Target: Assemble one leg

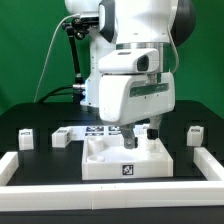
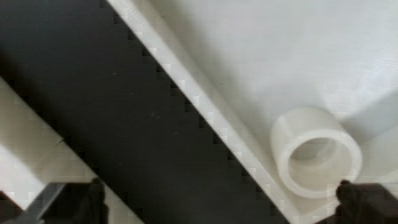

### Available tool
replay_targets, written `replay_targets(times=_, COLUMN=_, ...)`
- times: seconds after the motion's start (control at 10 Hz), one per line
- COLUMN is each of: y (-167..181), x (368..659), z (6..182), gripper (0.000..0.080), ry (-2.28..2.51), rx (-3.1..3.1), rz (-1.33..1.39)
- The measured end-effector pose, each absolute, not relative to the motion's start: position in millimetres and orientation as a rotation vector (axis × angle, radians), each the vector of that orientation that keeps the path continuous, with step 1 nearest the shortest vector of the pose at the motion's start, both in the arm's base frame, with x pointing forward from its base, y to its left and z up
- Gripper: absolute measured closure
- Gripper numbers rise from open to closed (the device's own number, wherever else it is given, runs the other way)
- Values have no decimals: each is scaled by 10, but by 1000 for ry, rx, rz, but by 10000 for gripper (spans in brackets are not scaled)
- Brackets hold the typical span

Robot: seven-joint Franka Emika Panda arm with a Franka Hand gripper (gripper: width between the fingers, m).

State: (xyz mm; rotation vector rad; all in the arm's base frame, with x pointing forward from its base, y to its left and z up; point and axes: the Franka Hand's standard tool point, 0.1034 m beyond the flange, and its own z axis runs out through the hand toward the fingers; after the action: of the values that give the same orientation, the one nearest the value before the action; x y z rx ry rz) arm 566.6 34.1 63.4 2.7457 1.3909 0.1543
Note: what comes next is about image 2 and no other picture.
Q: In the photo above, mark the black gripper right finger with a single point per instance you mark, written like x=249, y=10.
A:
x=368, y=203

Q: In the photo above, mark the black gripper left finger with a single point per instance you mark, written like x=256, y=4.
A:
x=68, y=204

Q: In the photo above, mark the white square tabletop tray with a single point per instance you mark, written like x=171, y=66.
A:
x=284, y=65

